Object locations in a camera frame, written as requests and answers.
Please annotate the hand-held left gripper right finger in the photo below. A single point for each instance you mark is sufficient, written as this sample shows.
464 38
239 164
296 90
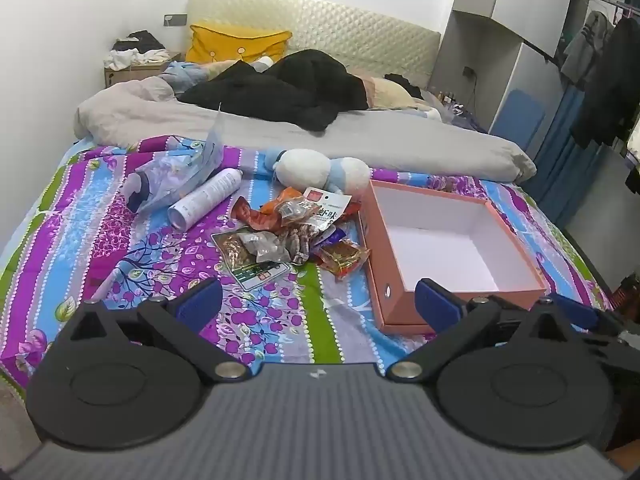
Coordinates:
437 305

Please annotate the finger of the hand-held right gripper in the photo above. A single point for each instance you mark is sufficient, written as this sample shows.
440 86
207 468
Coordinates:
575 310

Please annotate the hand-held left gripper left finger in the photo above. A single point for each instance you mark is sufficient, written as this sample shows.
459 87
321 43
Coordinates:
200 305

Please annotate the pink cardboard box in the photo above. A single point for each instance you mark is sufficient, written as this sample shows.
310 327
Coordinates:
392 315

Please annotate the green label snack packet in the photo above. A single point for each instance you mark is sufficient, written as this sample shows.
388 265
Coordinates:
257 274

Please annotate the grey snack packet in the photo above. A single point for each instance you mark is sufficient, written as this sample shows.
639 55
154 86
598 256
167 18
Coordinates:
262 247

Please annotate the brown orange snack packet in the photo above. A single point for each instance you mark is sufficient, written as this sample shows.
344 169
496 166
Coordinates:
250 217

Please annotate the red gold snack packet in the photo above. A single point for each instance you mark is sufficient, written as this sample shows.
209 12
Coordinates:
345 257

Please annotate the blue and white snack packet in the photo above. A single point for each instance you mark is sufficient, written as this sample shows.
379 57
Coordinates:
300 242

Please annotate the shiny red snack packet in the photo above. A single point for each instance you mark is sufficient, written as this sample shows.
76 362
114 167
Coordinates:
354 208

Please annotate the orange and clear snack packet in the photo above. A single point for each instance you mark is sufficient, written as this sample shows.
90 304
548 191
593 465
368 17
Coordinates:
280 197

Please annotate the white label snack packet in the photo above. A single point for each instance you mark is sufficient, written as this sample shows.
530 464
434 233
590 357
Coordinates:
330 210

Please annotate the dark red bag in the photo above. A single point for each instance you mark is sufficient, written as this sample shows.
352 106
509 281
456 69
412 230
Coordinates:
629 292

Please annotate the white spray can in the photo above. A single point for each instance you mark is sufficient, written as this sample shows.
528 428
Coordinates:
205 195

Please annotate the purple floral printed bed sheet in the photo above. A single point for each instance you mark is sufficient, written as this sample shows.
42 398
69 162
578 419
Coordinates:
100 240

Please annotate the clear printed plastic bag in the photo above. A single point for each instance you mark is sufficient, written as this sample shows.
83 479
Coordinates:
170 175

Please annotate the blue curtain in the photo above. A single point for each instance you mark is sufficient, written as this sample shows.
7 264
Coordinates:
570 160

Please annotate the white and blue plush toy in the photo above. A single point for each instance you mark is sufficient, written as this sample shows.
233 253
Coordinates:
305 167

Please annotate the grey duvet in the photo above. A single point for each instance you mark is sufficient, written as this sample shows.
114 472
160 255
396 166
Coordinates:
350 140

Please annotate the purple patterned cloth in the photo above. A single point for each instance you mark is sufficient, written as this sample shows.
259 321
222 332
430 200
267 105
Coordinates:
465 119

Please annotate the blue padded board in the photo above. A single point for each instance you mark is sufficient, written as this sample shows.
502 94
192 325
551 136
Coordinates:
517 115

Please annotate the row of small bottles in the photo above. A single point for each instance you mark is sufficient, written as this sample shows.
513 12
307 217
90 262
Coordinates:
447 97

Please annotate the beige pillow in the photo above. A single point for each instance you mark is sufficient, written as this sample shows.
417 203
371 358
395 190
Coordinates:
390 92

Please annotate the small black cloth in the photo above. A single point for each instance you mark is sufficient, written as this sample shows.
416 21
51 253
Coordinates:
402 82

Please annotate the hanging black coat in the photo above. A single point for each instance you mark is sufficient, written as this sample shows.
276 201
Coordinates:
610 85

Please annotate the light blue cloth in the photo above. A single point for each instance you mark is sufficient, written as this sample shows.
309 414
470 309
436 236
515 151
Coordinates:
185 75

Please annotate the black jacket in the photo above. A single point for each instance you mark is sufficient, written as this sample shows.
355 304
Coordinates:
280 85

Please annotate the brown nightstand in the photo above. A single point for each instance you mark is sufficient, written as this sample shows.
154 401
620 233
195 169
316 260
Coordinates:
120 76

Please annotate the white clothes pile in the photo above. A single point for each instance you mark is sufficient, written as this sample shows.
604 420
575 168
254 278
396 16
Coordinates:
132 57

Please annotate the yellow pillow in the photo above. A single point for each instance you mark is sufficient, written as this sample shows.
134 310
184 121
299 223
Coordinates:
225 45

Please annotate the hanging grey hoodie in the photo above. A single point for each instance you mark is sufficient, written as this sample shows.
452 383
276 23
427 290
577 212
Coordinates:
587 45

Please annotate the black clothes pile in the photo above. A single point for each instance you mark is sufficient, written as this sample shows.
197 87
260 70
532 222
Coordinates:
142 40

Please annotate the cream padded headboard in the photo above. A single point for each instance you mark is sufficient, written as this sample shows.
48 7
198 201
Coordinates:
350 30

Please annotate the black wall socket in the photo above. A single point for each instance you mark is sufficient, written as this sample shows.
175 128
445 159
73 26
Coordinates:
468 72

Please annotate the white wall cabinet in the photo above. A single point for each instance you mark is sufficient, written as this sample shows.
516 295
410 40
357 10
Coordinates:
480 35

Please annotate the grey wall switch plate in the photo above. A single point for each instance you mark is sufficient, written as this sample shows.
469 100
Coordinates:
175 19

